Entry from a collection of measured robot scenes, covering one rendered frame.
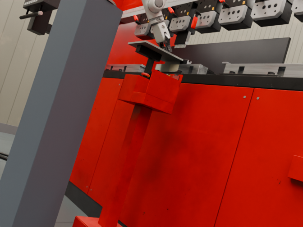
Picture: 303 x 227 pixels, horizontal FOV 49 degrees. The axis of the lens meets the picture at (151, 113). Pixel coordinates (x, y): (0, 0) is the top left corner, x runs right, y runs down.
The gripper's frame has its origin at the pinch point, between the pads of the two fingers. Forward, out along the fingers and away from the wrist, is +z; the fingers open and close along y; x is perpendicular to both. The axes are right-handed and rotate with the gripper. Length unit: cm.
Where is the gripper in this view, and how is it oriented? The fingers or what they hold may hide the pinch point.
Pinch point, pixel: (166, 50)
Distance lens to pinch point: 188.4
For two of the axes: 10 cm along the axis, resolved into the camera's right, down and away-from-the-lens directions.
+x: -8.5, 3.9, -3.6
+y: -4.2, -0.7, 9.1
